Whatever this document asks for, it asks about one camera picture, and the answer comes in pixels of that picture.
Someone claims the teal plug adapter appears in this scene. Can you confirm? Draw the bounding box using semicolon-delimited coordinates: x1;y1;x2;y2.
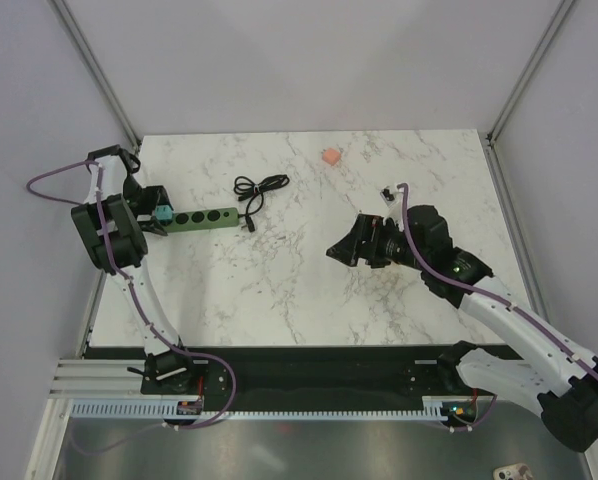
154;205;174;224

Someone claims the green power strip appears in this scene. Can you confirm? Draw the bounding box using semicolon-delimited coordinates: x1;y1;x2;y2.
161;207;240;234

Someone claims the white cable duct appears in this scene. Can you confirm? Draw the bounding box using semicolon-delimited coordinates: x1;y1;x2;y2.
69;397;472;421

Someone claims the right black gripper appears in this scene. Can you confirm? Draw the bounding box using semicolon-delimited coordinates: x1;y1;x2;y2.
326;214;428;271

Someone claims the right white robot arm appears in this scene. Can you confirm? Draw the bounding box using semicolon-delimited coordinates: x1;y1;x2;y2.
326;205;598;452

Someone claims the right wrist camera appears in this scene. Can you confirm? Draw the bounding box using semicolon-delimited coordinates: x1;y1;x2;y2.
380;186;403;223

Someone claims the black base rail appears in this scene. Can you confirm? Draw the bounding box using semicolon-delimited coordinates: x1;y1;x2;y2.
138;343;530;414

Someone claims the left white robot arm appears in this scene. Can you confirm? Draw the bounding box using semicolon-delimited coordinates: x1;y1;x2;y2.
71;145;203;395

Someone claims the black coiled cable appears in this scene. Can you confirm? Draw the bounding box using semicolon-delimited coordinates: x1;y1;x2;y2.
233;174;290;234

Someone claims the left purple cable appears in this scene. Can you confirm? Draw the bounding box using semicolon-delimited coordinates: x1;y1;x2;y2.
26;159;238;426

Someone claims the pink cube block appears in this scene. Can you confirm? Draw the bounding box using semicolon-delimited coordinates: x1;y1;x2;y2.
322;148;341;166

